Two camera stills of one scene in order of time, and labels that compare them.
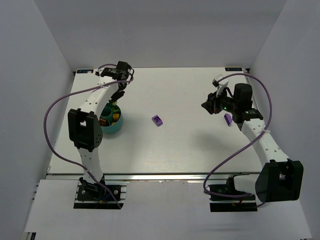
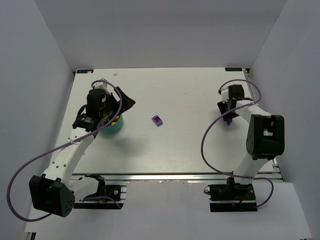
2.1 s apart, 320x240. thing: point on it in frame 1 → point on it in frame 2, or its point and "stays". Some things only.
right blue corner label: (233, 69) stays
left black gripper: (118, 94) → (119, 100)
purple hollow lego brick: (158, 121) stays
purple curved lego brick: (228, 118) stays
